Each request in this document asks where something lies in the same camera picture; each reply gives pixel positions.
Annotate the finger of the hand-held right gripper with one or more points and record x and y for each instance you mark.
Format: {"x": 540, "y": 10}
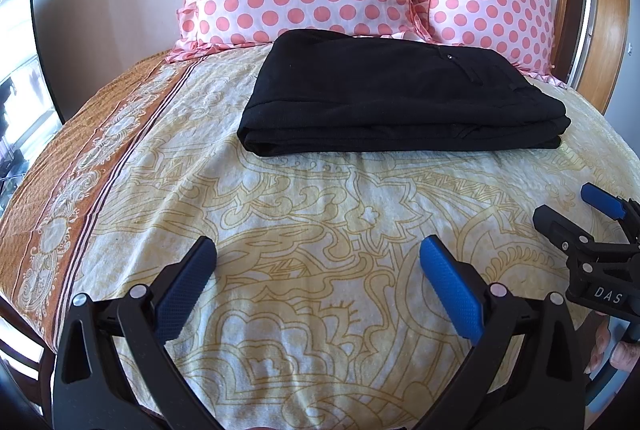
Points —
{"x": 602, "y": 197}
{"x": 557, "y": 225}

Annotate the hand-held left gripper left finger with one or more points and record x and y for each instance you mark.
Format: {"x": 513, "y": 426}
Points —
{"x": 185, "y": 290}

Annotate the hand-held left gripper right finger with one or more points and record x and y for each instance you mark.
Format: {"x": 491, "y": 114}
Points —
{"x": 450, "y": 285}

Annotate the black pants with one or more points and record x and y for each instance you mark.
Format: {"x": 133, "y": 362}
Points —
{"x": 390, "y": 99}

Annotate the person's right hand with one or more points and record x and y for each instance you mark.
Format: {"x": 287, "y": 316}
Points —
{"x": 600, "y": 345}

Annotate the yellow patterned bedsheet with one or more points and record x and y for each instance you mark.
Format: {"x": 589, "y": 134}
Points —
{"x": 300, "y": 235}

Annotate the flat screen television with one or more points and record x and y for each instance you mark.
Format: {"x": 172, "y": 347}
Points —
{"x": 25, "y": 84}

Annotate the wooden door frame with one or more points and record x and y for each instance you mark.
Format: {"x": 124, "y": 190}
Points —
{"x": 600, "y": 9}

